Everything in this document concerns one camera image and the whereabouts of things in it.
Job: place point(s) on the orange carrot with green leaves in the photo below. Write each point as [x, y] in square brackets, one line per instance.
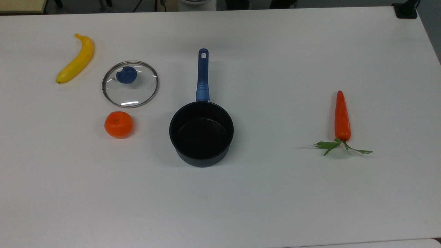
[342, 117]

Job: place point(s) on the light wooden desk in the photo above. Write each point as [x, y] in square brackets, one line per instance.
[20, 6]

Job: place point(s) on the orange plastic tangerine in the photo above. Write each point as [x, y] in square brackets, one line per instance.
[119, 124]

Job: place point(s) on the yellow plastic banana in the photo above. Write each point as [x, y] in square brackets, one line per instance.
[79, 60]

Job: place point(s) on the black table clamp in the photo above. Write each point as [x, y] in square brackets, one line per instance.
[406, 12]

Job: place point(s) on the glass lid with blue knob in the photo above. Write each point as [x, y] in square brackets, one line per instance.
[137, 93]

